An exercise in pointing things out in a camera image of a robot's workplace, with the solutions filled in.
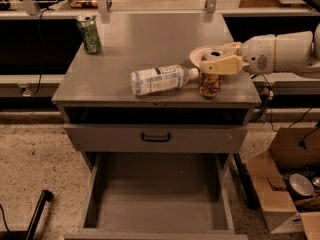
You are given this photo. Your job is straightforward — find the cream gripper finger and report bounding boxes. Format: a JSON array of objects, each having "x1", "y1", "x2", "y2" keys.
[
  {"x1": 222, "y1": 42, "x2": 243, "y2": 56},
  {"x1": 200, "y1": 55, "x2": 249, "y2": 75}
]

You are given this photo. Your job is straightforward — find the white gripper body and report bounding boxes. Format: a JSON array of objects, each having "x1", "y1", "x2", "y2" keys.
[{"x1": 241, "y1": 34, "x2": 275, "y2": 75}]

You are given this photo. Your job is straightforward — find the orange soda can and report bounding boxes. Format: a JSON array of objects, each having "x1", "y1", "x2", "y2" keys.
[{"x1": 198, "y1": 48, "x2": 225, "y2": 98}]

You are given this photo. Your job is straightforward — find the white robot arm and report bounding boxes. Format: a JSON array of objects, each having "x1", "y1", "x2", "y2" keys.
[{"x1": 199, "y1": 29, "x2": 319, "y2": 77}]

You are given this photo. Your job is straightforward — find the grey metal drawer cabinet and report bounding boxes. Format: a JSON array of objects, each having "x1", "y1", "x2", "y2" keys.
[{"x1": 51, "y1": 11, "x2": 263, "y2": 240}]

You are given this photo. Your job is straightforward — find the green soda can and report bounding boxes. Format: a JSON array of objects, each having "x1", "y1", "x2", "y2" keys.
[{"x1": 77, "y1": 15, "x2": 102, "y2": 54}]

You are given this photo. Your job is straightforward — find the closed grey top drawer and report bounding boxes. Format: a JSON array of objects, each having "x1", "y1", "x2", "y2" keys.
[{"x1": 65, "y1": 124, "x2": 247, "y2": 153}]

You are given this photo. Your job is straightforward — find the open grey middle drawer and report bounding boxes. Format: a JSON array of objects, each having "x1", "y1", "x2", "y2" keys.
[{"x1": 64, "y1": 153, "x2": 248, "y2": 240}]

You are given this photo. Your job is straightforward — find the white paper bowl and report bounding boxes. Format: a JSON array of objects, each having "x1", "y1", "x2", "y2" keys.
[{"x1": 189, "y1": 46, "x2": 232, "y2": 69}]

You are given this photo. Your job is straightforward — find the clear plastic water bottle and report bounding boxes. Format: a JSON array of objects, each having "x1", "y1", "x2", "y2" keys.
[{"x1": 130, "y1": 65, "x2": 199, "y2": 96}]

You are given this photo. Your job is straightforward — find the brown cardboard box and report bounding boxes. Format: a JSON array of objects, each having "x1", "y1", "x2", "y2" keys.
[{"x1": 246, "y1": 128, "x2": 320, "y2": 240}]

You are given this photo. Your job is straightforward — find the black pole by cabinet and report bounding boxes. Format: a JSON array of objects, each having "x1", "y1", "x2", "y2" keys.
[{"x1": 233, "y1": 153, "x2": 258, "y2": 210}]

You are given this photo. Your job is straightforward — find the white bowl in box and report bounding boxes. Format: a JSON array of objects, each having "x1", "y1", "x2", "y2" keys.
[{"x1": 289, "y1": 174, "x2": 314, "y2": 197}]

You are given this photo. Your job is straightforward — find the black metal leg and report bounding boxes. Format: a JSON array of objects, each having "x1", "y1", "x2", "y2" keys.
[{"x1": 25, "y1": 190, "x2": 53, "y2": 240}]

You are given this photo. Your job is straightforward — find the black cables right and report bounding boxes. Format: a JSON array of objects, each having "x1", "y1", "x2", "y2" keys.
[{"x1": 249, "y1": 73, "x2": 275, "y2": 123}]

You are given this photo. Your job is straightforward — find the black drawer handle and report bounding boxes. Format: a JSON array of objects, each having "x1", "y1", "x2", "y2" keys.
[{"x1": 141, "y1": 132, "x2": 171, "y2": 143}]

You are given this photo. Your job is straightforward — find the black cable left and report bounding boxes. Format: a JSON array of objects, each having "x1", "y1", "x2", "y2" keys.
[{"x1": 31, "y1": 7, "x2": 54, "y2": 97}]

